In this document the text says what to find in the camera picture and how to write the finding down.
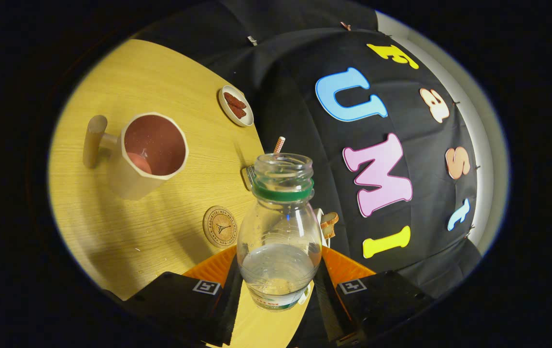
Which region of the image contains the white toaster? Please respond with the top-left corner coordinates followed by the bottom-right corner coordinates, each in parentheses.
top-left (314, 208), bottom-right (329, 248)

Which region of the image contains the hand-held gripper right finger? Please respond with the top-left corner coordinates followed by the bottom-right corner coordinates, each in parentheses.
top-left (315, 246), bottom-right (434, 345)

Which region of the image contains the wooden table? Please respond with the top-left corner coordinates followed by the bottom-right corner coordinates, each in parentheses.
top-left (48, 39), bottom-right (315, 348)

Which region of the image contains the round cork coaster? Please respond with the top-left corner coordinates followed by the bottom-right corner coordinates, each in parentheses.
top-left (202, 206), bottom-right (239, 249)

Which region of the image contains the small white plate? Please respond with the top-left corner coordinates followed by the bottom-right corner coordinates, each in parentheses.
top-left (218, 85), bottom-right (255, 128)

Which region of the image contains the wire mesh holder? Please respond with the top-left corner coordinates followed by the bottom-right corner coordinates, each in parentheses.
top-left (242, 164), bottom-right (257, 191)

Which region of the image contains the beige cup with red inside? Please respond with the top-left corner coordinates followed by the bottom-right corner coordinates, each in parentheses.
top-left (83, 112), bottom-right (189, 201)

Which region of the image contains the clear plastic juice bottle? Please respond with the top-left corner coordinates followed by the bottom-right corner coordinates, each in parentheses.
top-left (236, 153), bottom-right (323, 311)

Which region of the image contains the black backdrop cloth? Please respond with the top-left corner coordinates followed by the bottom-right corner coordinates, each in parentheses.
top-left (136, 0), bottom-right (482, 348)

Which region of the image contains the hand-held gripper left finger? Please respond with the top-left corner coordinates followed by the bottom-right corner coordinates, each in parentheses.
top-left (104, 246), bottom-right (243, 347)

